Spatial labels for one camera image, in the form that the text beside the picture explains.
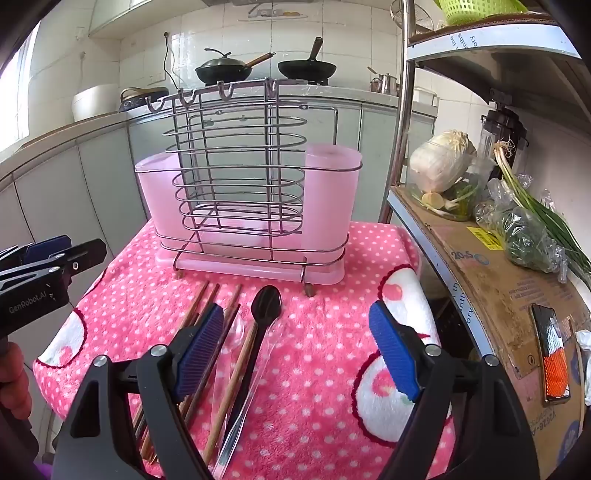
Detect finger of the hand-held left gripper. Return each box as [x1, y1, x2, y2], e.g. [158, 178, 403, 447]
[0, 239, 108, 284]
[0, 234, 72, 273]

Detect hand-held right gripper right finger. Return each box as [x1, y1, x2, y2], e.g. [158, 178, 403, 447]
[368, 300, 541, 480]

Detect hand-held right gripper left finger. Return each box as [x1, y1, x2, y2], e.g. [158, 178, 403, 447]
[51, 302, 225, 480]

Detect pile of wooden chopsticks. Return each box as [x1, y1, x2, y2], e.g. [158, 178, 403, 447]
[131, 281, 259, 467]

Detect black plastic spoon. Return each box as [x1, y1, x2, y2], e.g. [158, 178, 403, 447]
[225, 285, 283, 450]

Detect pink plastic drip tray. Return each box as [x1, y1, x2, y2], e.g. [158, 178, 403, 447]
[159, 249, 345, 283]

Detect pink plastic rack insert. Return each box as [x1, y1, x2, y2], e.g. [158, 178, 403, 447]
[135, 143, 362, 259]

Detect metal wire utensil rack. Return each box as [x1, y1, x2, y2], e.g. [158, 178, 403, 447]
[144, 78, 363, 296]

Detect person's left hand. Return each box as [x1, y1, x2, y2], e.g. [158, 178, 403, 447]
[0, 344, 34, 421]

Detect pink polka dot blanket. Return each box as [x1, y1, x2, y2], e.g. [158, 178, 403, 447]
[32, 219, 458, 480]

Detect white rice cooker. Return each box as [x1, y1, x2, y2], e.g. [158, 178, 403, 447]
[71, 84, 122, 121]

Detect window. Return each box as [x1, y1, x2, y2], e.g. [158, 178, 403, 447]
[0, 25, 35, 160]

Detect smartphone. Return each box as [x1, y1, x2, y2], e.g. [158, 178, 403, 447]
[530, 303, 573, 405]

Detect dark shallow pan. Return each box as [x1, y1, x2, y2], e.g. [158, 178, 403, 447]
[118, 87, 170, 114]

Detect clear plastic container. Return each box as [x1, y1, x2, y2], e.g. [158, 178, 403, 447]
[406, 156, 496, 222]

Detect white plastic bag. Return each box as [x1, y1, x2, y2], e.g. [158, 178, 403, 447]
[574, 329, 591, 408]

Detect napa cabbage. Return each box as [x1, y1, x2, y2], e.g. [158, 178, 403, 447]
[409, 130, 478, 193]

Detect green onions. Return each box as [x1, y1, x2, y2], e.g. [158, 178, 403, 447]
[493, 141, 591, 280]

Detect black wok with lid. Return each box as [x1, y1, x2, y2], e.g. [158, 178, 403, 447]
[195, 47, 276, 85]

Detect black blender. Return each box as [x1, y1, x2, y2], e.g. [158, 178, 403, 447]
[478, 90, 529, 172]

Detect white container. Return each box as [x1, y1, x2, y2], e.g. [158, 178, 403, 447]
[412, 86, 439, 108]

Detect metal kettle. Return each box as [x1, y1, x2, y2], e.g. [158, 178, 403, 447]
[368, 67, 399, 95]

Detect black frying pan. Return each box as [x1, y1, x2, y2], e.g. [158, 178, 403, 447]
[277, 37, 338, 80]

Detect metal strainer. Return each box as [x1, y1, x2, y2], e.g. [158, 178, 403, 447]
[390, 0, 433, 36]

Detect green plastic basket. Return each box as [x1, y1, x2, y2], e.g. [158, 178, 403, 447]
[434, 0, 529, 27]

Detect black cable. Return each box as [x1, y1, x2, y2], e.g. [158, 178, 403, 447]
[163, 31, 182, 90]

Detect wall cabinet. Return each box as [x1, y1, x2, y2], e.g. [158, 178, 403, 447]
[88, 0, 206, 38]

